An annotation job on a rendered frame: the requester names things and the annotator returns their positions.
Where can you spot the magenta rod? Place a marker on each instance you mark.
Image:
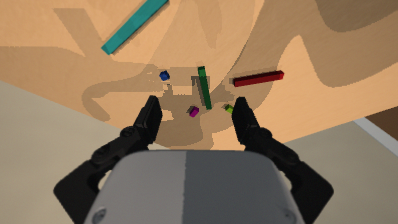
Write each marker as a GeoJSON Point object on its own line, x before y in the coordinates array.
{"type": "Point", "coordinates": [194, 112]}

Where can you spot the turquoise rod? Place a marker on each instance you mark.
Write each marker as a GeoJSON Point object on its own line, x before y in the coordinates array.
{"type": "Point", "coordinates": [146, 11]}

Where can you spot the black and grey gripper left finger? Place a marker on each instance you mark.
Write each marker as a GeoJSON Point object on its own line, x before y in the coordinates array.
{"type": "Point", "coordinates": [77, 191]}

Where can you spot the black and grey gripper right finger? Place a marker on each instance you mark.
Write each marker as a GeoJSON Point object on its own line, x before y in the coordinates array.
{"type": "Point", "coordinates": [310, 191]}

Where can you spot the red rod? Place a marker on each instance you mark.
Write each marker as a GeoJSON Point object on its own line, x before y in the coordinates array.
{"type": "Point", "coordinates": [259, 78]}

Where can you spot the small blue block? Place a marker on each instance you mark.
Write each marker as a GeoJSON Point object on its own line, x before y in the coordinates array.
{"type": "Point", "coordinates": [164, 75]}

